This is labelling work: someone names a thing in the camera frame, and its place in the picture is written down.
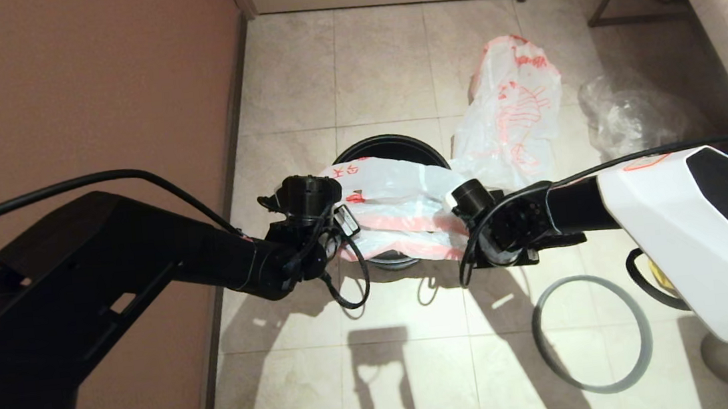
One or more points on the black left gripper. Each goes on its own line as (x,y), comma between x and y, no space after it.
(346,223)

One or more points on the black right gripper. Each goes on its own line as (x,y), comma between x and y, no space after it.
(502,254)

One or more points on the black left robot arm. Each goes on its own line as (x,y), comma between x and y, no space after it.
(90,271)

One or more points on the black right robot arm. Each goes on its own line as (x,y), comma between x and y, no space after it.
(694,233)

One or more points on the black round trash bin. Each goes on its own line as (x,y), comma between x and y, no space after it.
(392,145)

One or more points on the yellow fabric bag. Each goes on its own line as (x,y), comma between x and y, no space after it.
(661,273)

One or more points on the clear plastic bag dark contents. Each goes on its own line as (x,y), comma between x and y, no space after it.
(629,119)

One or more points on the grey striped cushion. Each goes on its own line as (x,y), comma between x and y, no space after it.
(719,357)

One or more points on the brown cabinet side panel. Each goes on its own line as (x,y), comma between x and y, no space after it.
(59,93)

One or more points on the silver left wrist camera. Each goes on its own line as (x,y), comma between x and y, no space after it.
(270,205)

